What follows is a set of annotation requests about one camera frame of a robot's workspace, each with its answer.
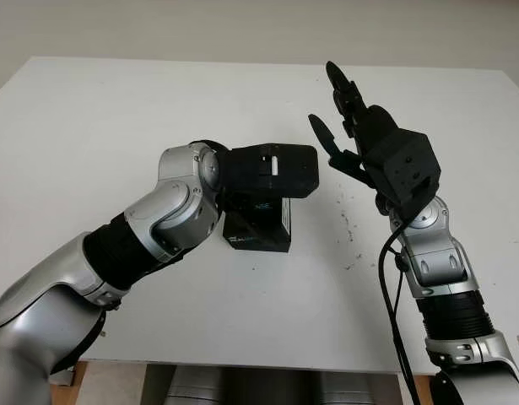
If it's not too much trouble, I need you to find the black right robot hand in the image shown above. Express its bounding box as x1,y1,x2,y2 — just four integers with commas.
307,61,403,219

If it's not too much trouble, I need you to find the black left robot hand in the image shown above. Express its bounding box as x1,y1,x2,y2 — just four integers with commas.
219,188,264,237

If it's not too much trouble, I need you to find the black RealSense box lid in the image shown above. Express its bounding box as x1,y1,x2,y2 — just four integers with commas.
223,196,293,254

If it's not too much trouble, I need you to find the silver and black robot torso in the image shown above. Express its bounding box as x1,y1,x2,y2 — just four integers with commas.
164,366,370,405

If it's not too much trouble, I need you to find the grey metal table leg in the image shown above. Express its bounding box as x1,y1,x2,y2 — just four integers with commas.
51,364,77,387

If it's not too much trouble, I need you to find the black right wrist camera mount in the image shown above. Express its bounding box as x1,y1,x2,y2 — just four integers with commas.
364,126,442,220

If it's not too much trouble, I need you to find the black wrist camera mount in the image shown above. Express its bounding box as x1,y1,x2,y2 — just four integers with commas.
364,126,442,220
219,143,319,200

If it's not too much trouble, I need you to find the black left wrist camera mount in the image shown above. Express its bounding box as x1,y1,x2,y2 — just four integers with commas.
219,143,319,200

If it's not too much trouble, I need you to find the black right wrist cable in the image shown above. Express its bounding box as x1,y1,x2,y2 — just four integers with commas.
377,217,419,405

